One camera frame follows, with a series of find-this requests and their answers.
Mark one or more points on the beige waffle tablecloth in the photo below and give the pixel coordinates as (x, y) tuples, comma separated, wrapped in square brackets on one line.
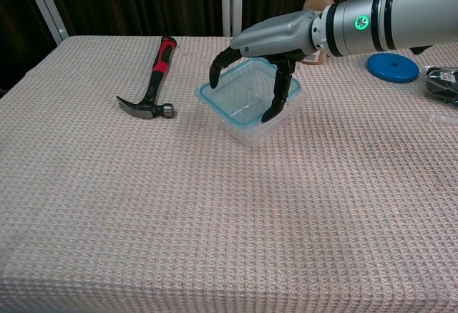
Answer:
[(179, 202)]

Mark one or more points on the white metal frame post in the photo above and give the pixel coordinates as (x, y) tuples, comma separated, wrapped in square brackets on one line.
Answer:
[(231, 1), (44, 5)]

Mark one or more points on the black item in plastic bag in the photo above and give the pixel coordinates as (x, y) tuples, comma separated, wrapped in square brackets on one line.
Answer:
[(442, 85)]

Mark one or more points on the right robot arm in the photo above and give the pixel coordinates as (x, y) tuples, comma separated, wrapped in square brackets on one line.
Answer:
[(400, 15)]

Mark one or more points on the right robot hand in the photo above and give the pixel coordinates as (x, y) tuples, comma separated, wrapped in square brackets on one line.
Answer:
[(279, 35)]

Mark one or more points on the clear plastic container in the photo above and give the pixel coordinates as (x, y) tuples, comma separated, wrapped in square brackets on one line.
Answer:
[(250, 137)]

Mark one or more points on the blue round disc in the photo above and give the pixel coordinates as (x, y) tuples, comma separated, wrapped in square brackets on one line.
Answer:
[(391, 69)]

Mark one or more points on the red black claw hammer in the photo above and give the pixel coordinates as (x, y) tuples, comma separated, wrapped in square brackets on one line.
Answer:
[(155, 84)]

